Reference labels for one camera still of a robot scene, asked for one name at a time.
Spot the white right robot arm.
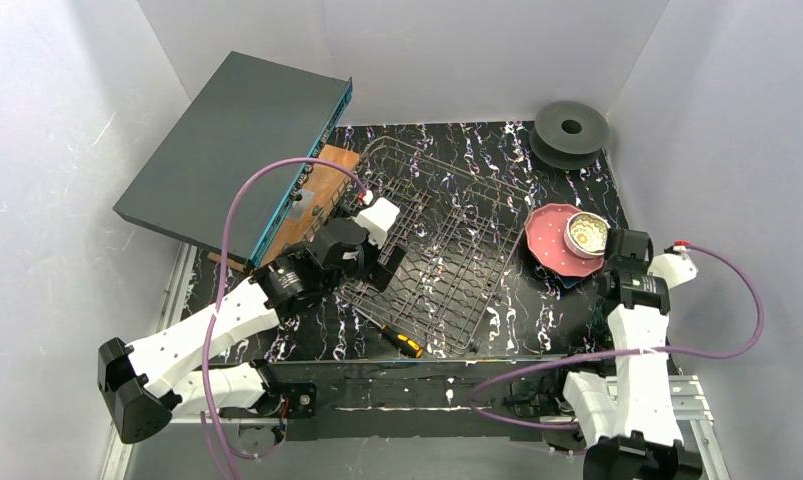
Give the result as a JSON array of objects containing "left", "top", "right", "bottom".
[{"left": 563, "top": 229, "right": 703, "bottom": 479}]

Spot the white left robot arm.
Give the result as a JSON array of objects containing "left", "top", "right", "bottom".
[{"left": 97, "top": 201, "right": 406, "bottom": 444}]

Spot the pink patterned bowl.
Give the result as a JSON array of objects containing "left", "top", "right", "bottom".
[{"left": 564, "top": 211, "right": 610, "bottom": 259}]

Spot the dark blue plate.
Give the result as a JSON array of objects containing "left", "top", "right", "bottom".
[{"left": 554, "top": 273, "right": 595, "bottom": 289}]

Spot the yellow black screwdriver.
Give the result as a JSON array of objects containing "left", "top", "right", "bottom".
[{"left": 365, "top": 316, "right": 424, "bottom": 359}]

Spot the pink polka dot plate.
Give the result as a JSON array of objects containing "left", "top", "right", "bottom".
[{"left": 524, "top": 203, "right": 604, "bottom": 278}]

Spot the black filament spool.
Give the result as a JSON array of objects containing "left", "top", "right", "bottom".
[{"left": 530, "top": 101, "right": 610, "bottom": 171}]

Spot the dark grey flat box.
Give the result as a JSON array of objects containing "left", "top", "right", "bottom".
[{"left": 113, "top": 51, "right": 353, "bottom": 252}]

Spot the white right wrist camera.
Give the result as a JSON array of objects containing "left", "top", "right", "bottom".
[{"left": 648, "top": 245, "right": 698, "bottom": 289}]

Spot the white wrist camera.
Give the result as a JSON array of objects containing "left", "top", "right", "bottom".
[
  {"left": 648, "top": 245, "right": 698, "bottom": 289},
  {"left": 354, "top": 190, "right": 400, "bottom": 250}
]

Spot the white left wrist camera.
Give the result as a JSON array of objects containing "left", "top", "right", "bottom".
[{"left": 354, "top": 190, "right": 400, "bottom": 250}]

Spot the wooden board with bracket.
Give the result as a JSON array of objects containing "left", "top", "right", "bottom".
[{"left": 227, "top": 145, "right": 360, "bottom": 273}]

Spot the grey wire dish rack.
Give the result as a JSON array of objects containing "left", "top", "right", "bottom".
[{"left": 301, "top": 135, "right": 535, "bottom": 357}]

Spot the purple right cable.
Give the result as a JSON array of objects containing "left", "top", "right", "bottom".
[{"left": 468, "top": 241, "right": 767, "bottom": 432}]

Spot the purple cable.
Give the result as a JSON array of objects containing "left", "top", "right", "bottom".
[
  {"left": 468, "top": 241, "right": 767, "bottom": 432},
  {"left": 198, "top": 156, "right": 376, "bottom": 480}
]

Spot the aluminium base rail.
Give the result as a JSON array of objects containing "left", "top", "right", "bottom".
[{"left": 98, "top": 230, "right": 703, "bottom": 479}]

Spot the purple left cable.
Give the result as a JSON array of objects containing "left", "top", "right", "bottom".
[{"left": 198, "top": 156, "right": 376, "bottom": 480}]

